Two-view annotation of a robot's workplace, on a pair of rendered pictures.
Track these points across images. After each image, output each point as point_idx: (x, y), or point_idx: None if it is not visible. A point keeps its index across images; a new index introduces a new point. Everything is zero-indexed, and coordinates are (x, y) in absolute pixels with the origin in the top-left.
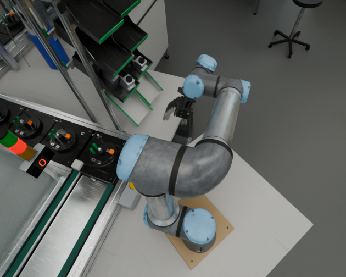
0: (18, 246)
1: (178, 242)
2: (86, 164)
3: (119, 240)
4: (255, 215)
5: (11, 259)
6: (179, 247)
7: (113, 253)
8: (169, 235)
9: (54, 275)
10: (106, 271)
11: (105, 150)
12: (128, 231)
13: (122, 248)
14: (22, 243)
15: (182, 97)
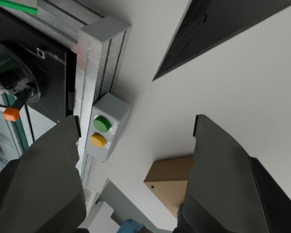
0: (17, 147)
1: (173, 210)
2: None
3: (111, 157)
4: None
5: (21, 153)
6: (174, 213)
7: (108, 163)
8: (163, 201)
9: None
10: (106, 171)
11: (13, 70)
12: (118, 153)
13: (116, 164)
14: (19, 147)
15: None
